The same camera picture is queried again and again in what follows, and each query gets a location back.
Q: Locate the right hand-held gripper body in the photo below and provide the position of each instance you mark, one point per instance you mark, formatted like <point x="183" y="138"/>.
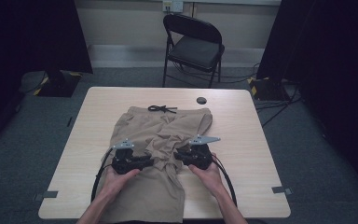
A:
<point x="200" y="157"/>

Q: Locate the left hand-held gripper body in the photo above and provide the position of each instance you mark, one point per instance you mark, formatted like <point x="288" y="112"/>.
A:
<point x="125" y="163"/>

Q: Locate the person's left hand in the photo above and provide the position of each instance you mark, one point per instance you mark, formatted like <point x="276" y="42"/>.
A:
<point x="116" y="183"/>

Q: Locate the person's right hand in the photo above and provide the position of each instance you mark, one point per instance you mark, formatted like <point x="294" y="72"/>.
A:
<point x="209" y="179"/>

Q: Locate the black table grommet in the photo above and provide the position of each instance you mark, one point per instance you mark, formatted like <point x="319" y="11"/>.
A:
<point x="201" y="100"/>

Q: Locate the small black floor strip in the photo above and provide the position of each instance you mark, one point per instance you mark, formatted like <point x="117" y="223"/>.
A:
<point x="70" y="121"/>

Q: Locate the grey tape strip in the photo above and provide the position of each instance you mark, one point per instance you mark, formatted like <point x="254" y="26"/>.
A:
<point x="281" y="190"/>
<point x="48" y="195"/>

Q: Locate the black stand base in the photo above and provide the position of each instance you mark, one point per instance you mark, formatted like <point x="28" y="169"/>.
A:
<point x="268" y="90"/>
<point x="59" y="85"/>

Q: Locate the black folding chair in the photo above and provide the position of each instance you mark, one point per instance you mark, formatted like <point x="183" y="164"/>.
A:
<point x="195" y="51"/>

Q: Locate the dark curtain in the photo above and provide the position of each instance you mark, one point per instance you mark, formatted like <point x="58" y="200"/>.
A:
<point x="18" y="46"/>
<point x="332" y="77"/>

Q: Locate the white wall outlet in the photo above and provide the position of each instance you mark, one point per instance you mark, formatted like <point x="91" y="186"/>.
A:
<point x="173" y="5"/>

